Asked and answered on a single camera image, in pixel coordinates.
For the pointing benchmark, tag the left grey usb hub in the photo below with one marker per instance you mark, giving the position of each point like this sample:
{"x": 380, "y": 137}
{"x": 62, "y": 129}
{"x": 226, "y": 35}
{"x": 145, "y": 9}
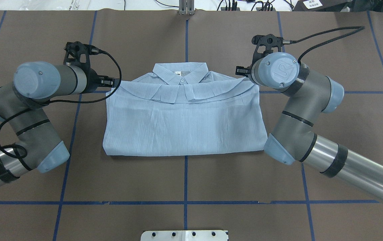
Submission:
{"x": 228, "y": 5}

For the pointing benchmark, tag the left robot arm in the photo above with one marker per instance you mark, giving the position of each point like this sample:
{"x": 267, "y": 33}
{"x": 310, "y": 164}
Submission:
{"x": 28, "y": 139}

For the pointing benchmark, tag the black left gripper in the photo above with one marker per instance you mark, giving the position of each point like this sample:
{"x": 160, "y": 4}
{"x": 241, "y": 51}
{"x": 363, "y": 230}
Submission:
{"x": 93, "y": 80}

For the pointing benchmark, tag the right grey usb hub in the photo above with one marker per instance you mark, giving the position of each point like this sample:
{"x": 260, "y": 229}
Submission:
{"x": 263, "y": 6}

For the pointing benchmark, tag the light blue button-up shirt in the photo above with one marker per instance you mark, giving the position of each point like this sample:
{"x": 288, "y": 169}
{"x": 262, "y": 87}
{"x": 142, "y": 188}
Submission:
{"x": 181, "y": 109}

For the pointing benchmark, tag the grey usb hub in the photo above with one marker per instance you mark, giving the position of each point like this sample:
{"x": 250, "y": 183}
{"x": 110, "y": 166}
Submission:
{"x": 263, "y": 6}
{"x": 228, "y": 5}

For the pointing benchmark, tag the black box with label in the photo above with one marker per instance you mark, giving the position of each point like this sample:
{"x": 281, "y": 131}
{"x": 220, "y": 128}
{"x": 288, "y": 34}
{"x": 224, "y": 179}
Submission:
{"x": 321, "y": 5}

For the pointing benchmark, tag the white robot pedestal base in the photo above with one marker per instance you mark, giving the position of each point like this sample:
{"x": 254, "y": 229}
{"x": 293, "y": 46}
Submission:
{"x": 185, "y": 235}

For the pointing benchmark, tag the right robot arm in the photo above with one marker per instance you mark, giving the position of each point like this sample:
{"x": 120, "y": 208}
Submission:
{"x": 310, "y": 94}

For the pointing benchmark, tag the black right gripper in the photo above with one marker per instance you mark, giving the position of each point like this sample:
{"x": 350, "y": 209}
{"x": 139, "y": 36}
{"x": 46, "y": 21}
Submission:
{"x": 252, "y": 70}

